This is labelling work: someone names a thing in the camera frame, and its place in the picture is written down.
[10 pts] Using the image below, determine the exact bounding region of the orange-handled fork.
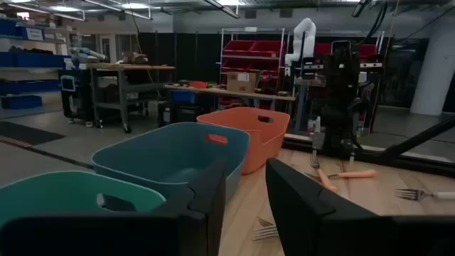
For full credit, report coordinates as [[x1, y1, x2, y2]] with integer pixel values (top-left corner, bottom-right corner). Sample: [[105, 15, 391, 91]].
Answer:
[[308, 150, 338, 192], [304, 169, 377, 181]]

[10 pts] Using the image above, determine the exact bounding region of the wood-top metal workbench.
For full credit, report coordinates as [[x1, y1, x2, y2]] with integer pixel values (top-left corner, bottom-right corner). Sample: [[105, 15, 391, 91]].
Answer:
[[86, 62, 177, 134]]

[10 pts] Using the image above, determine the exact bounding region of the dark teal plastic bin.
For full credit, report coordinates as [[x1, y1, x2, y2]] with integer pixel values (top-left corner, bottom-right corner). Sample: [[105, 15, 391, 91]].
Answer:
[[91, 122, 251, 206]]

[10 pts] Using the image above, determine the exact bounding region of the red bin shelf rack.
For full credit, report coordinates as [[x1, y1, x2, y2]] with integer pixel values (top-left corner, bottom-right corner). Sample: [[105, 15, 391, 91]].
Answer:
[[218, 27, 287, 107], [314, 42, 383, 63]]

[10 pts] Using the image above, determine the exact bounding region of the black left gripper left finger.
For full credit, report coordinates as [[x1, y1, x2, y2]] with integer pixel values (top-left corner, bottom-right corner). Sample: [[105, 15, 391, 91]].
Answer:
[[0, 158, 228, 256]]

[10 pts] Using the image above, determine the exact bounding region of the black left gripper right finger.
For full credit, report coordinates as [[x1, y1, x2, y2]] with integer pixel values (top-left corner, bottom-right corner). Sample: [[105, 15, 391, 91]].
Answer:
[[265, 158, 455, 256]]

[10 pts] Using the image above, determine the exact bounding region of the orange plastic bin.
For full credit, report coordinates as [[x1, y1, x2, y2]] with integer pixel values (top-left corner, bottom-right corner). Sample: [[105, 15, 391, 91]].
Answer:
[[196, 106, 291, 176]]

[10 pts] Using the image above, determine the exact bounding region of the white round pillar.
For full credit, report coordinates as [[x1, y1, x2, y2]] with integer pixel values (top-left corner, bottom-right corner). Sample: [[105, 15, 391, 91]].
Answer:
[[409, 19, 455, 117]]

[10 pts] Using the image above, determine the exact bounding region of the long wooden workbench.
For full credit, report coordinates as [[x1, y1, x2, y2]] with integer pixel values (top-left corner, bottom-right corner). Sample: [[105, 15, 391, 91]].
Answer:
[[163, 83, 296, 125]]

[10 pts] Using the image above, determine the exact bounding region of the green plastic bin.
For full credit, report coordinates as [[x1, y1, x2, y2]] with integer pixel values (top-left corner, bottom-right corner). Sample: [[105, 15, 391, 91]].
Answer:
[[0, 170, 167, 228]]

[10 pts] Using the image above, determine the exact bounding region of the blue crate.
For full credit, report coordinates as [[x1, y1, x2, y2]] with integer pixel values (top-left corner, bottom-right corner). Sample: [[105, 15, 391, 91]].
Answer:
[[170, 89, 197, 105]]

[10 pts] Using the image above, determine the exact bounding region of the black cart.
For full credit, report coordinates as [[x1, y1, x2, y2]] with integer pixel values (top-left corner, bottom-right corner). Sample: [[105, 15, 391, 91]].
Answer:
[[58, 68, 96, 126]]

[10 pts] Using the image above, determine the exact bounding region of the black floor mat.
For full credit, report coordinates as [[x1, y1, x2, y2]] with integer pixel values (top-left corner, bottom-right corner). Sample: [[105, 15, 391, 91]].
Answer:
[[0, 120, 66, 146]]

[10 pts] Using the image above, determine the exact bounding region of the blue bin storage shelf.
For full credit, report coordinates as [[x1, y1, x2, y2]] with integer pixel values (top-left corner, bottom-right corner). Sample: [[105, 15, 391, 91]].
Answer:
[[0, 16, 67, 111]]

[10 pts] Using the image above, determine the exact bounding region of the white-handled fork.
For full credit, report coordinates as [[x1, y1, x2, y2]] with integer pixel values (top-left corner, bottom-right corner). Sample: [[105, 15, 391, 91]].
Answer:
[[251, 216, 280, 242], [393, 188, 455, 201]]

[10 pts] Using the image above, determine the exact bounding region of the cardboard box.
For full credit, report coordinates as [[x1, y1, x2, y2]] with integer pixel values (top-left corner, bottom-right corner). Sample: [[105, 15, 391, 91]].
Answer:
[[226, 71, 257, 94]]

